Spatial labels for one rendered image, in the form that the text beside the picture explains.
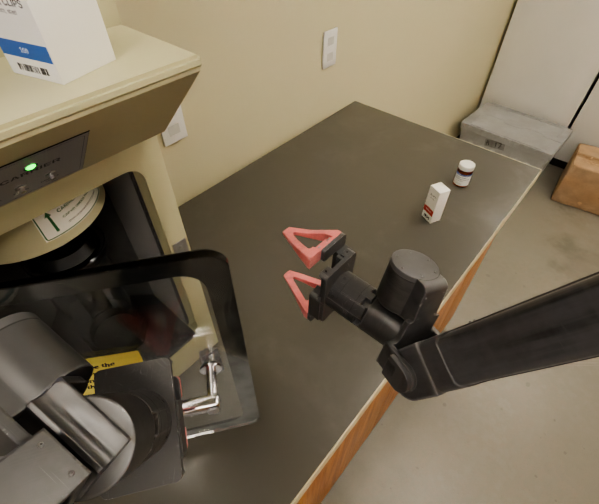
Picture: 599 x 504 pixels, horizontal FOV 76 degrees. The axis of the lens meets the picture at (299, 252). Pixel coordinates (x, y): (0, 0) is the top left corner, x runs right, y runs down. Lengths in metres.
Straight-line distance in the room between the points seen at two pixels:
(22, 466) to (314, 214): 0.88
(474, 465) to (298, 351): 1.16
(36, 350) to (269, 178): 0.94
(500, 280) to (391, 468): 1.18
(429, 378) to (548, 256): 2.22
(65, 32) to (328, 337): 0.65
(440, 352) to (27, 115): 0.39
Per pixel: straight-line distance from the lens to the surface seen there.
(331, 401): 0.74
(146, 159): 0.48
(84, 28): 0.34
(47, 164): 0.36
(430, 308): 0.46
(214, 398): 0.46
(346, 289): 0.50
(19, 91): 0.33
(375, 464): 1.70
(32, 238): 0.50
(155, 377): 0.38
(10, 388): 0.30
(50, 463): 0.25
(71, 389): 0.28
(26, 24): 0.32
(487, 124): 3.00
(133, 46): 0.38
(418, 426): 1.78
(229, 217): 1.04
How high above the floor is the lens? 1.62
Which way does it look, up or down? 47 degrees down
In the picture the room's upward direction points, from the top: straight up
